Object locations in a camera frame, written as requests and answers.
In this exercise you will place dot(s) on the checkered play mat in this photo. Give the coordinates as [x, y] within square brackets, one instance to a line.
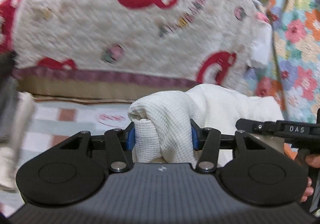
[54, 121]

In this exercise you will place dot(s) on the person's right hand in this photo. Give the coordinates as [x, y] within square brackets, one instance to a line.
[312, 161]

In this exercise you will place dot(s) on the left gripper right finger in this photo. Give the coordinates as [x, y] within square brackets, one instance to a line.
[207, 141]

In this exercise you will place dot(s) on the cream zip-up hoodie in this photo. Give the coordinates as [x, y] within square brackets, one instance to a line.
[162, 120]

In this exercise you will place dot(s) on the grey folded garment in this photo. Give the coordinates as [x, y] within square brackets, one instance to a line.
[9, 101]

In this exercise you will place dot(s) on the white folded garment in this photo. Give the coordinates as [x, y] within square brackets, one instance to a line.
[10, 151]

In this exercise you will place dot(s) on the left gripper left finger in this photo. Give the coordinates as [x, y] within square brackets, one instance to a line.
[119, 144]

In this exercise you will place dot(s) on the dark brown knit sweater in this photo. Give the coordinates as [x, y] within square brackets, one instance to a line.
[7, 64]

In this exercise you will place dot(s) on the floral quilted blanket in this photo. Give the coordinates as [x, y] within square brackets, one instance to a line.
[292, 72]

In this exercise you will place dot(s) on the white quilted bear bedspread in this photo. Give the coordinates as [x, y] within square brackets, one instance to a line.
[125, 49]

